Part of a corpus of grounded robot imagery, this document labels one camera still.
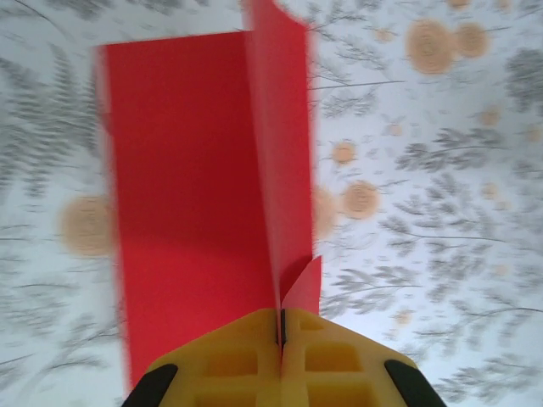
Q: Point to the red square paper sheet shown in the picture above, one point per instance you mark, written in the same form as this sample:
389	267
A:
191	169

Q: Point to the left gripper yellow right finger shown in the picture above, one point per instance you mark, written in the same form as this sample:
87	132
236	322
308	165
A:
331	364

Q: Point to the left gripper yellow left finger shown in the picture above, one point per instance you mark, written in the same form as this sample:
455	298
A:
237	364

